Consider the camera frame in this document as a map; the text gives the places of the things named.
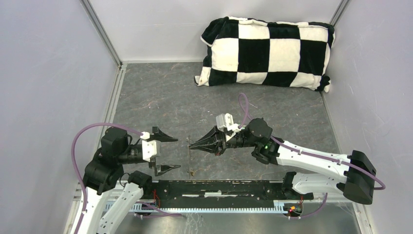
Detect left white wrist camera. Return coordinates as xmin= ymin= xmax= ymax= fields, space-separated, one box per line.
xmin=140 ymin=132 xmax=161 ymax=162

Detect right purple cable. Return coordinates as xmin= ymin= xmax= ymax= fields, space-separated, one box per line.
xmin=238 ymin=93 xmax=386 ymax=219

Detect purple cable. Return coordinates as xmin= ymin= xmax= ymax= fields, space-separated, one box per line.
xmin=238 ymin=93 xmax=386 ymax=219
xmin=71 ymin=122 xmax=144 ymax=234

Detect white toothed cable strip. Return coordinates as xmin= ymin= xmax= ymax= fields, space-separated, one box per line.
xmin=106 ymin=201 xmax=291 ymax=214

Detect right base circuit board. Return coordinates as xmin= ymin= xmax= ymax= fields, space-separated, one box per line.
xmin=283 ymin=205 xmax=303 ymax=216

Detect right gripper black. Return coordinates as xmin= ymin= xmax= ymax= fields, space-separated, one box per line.
xmin=189 ymin=124 xmax=258 ymax=156

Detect aluminium frame rail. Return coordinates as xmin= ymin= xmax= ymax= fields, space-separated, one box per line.
xmin=73 ymin=180 xmax=366 ymax=203

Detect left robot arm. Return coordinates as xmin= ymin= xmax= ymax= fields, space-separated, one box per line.
xmin=70 ymin=123 xmax=179 ymax=234

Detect black white checkered pillow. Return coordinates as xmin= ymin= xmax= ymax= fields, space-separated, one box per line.
xmin=194 ymin=17 xmax=335 ymax=92

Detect base circuit board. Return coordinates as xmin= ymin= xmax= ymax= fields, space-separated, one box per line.
xmin=140 ymin=202 xmax=159 ymax=211
xmin=283 ymin=205 xmax=303 ymax=216

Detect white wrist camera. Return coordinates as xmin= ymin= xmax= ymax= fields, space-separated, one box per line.
xmin=216 ymin=113 xmax=243 ymax=141
xmin=140 ymin=132 xmax=161 ymax=162

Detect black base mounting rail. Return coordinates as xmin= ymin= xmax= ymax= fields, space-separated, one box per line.
xmin=142 ymin=180 xmax=314 ymax=209

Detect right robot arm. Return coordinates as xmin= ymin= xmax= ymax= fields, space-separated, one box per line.
xmin=189 ymin=115 xmax=376 ymax=205

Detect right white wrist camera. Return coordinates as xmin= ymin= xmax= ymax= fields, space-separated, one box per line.
xmin=216 ymin=113 xmax=243 ymax=141

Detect left base circuit board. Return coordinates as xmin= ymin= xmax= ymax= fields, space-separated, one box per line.
xmin=140 ymin=202 xmax=159 ymax=211

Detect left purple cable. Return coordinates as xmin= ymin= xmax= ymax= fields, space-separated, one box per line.
xmin=71 ymin=122 xmax=144 ymax=234

